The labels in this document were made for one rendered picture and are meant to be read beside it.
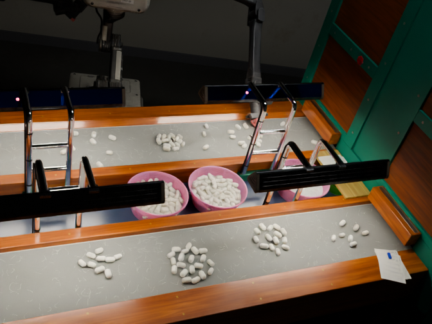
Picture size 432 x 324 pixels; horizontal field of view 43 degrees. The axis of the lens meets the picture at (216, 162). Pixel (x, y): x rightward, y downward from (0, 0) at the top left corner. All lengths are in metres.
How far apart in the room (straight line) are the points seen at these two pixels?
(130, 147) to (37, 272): 0.80
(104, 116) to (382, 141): 1.31
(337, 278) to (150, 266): 0.74
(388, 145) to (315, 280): 0.75
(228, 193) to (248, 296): 0.56
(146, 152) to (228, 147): 0.41
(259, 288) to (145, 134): 0.98
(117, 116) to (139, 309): 1.09
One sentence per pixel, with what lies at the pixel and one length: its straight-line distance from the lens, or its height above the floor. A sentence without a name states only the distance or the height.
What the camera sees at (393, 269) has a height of 0.77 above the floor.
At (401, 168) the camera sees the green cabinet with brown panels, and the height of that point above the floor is 0.99.
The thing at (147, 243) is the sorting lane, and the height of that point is 0.74.
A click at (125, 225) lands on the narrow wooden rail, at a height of 0.76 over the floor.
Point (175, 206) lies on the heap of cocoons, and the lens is 2.34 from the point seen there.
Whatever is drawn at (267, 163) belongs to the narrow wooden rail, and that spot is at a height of 0.75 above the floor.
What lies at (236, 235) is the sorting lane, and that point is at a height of 0.74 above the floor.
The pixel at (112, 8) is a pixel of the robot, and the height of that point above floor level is 1.14.
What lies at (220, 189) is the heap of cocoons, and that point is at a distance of 2.45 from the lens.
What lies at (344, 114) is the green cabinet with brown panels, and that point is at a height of 0.94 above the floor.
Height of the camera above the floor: 2.37
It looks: 39 degrees down
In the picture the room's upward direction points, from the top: 16 degrees clockwise
